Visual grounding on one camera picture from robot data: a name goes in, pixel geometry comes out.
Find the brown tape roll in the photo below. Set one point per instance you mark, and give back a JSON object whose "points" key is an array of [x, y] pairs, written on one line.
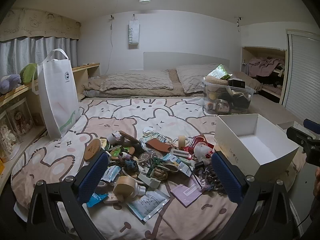
{"points": [[102, 186]]}

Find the beige fluffy blanket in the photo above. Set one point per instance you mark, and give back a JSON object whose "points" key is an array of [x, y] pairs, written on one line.
{"points": [[172, 92]]}

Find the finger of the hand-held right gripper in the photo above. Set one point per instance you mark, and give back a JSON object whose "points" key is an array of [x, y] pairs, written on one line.
{"points": [[311, 124], [298, 136]]}

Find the printed beige valance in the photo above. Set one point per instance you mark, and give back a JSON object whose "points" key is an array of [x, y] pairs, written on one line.
{"points": [[37, 22]]}

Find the white slatted door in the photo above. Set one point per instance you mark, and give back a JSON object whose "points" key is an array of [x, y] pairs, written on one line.
{"points": [[302, 75]]}

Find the white tote bag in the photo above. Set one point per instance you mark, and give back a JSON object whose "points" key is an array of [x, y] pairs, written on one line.
{"points": [[57, 92]]}

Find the purple blue crochet hair claw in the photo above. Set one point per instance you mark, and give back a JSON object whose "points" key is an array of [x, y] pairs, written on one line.
{"points": [[205, 180]]}

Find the beige fluffy pouch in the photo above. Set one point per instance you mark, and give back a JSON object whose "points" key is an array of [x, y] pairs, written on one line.
{"points": [[216, 80]]}

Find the brown wooden stick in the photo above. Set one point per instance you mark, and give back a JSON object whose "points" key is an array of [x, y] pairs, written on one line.
{"points": [[128, 137]]}

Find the green snack packet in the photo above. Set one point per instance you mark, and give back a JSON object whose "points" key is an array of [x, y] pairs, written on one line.
{"points": [[220, 71]]}

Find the blue packet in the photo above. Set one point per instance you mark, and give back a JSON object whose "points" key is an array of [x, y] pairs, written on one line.
{"points": [[96, 198]]}

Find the quilted beige pillow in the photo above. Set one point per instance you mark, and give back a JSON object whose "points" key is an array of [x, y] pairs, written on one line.
{"points": [[197, 77], [135, 81]]}

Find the small white roll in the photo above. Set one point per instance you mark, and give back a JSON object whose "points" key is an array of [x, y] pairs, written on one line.
{"points": [[111, 138]]}

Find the white knotted plastic bag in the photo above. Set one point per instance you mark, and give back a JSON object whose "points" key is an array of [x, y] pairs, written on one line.
{"points": [[202, 151]]}

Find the ceiling smoke detector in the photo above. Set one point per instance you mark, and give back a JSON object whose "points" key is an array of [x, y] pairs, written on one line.
{"points": [[145, 0]]}

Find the small wooden block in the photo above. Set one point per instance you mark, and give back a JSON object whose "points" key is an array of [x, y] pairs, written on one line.
{"points": [[111, 199]]}

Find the black box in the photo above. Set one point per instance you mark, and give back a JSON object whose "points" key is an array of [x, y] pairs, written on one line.
{"points": [[236, 82]]}

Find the grey curtain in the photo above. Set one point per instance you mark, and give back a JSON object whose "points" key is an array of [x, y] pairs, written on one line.
{"points": [[25, 52]]}

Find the blue face mask pack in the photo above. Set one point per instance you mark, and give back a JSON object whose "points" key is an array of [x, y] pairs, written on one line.
{"points": [[111, 173]]}

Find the purple card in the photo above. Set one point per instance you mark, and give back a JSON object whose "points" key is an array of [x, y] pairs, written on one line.
{"points": [[185, 195]]}

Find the round wooden lid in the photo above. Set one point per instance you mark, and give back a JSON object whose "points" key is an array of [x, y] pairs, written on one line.
{"points": [[92, 150]]}

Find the wooden shelf unit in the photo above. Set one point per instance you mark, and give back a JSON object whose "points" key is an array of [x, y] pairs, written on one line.
{"points": [[82, 68]]}

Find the blue white medicine sachet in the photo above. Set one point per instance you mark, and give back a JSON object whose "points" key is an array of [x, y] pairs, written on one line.
{"points": [[147, 205]]}

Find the white hanging paper bag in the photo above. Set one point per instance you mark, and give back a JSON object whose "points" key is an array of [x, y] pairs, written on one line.
{"points": [[133, 32]]}

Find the pink clothes pile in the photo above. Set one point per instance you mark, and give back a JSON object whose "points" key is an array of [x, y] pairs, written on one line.
{"points": [[262, 66]]}

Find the green plastic clip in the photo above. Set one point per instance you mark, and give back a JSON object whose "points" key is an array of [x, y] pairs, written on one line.
{"points": [[155, 166]]}

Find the red packet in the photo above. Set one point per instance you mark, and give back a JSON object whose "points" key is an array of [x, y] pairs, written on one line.
{"points": [[197, 140]]}

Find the clear plastic wrappers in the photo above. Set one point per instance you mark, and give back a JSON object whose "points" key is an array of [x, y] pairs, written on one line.
{"points": [[155, 135]]}

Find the yellow card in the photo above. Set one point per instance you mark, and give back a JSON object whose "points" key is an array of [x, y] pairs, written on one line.
{"points": [[1, 165]]}

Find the brown leather piece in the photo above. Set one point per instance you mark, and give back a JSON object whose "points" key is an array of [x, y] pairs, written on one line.
{"points": [[157, 146]]}

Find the clear plastic storage bin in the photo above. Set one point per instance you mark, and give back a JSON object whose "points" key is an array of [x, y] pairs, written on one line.
{"points": [[225, 100]]}

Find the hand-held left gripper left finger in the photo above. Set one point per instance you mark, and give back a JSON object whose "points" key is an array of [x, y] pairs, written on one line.
{"points": [[93, 177]]}

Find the purple plush toy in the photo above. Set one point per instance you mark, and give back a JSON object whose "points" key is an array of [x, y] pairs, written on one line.
{"points": [[10, 82]]}

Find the white cardboard box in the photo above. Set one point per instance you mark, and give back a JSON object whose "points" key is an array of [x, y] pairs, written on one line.
{"points": [[250, 160]]}

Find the white plastic holder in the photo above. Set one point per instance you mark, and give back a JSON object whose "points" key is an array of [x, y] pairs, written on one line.
{"points": [[150, 181]]}

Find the green plush toy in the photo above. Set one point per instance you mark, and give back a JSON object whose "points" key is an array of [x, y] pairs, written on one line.
{"points": [[28, 72]]}

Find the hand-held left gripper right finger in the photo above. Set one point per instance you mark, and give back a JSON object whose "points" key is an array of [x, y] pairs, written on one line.
{"points": [[226, 177]]}

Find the wooden closet niche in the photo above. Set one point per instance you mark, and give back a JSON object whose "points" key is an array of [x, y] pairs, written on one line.
{"points": [[260, 50]]}

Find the white round plastic bottle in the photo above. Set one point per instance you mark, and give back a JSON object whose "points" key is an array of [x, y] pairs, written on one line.
{"points": [[138, 190]]}

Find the small blue white sachet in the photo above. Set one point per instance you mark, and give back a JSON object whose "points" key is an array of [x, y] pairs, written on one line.
{"points": [[182, 166]]}

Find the clear doll display case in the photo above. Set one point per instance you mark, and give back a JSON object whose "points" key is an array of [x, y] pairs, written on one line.
{"points": [[7, 137], [21, 122]]}

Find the dark blue crochet piece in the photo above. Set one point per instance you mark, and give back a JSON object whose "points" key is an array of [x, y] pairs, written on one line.
{"points": [[130, 165]]}

